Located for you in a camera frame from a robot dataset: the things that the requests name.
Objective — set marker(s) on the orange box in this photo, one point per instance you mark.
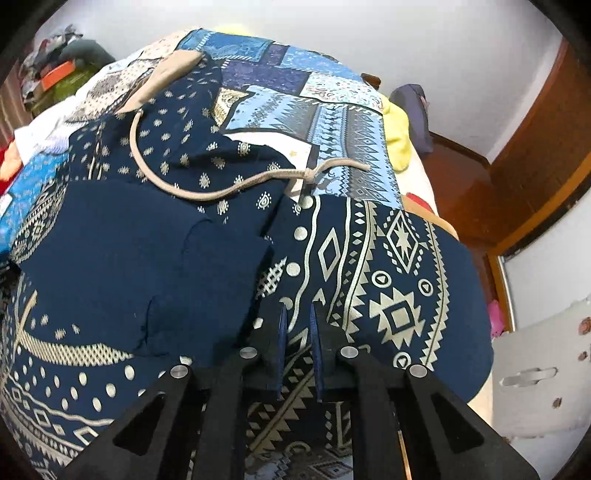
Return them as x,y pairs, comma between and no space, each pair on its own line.
57,74

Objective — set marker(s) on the yellow plush blanket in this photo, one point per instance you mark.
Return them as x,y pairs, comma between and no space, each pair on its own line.
397,135

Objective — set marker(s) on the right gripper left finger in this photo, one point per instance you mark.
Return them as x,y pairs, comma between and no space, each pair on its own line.
190,421

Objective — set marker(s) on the white sheet on bed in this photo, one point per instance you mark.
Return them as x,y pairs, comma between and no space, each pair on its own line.
49,132

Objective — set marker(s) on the blue patchwork bedspread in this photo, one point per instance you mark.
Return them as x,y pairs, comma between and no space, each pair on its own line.
306,105

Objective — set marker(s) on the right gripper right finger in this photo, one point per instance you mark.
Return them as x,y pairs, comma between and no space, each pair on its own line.
407,424

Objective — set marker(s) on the green storage box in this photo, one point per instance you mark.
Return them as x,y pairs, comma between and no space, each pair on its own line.
42,99

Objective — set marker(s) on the red plush toy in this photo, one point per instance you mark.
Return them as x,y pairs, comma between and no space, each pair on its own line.
10,166

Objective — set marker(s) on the navy patterned hoodie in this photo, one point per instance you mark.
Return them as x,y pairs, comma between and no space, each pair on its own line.
161,241

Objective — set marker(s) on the brown wooden door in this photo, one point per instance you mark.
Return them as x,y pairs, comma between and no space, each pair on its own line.
494,206

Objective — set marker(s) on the clutter pile of clothes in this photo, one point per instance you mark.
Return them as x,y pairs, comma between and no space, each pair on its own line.
66,45

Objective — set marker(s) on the purple grey backpack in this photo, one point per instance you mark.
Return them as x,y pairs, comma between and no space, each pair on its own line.
412,99

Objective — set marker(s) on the beige fleece blanket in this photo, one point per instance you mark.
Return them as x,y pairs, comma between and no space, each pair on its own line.
416,205

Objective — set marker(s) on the white plastic board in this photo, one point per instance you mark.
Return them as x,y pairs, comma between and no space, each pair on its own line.
541,376

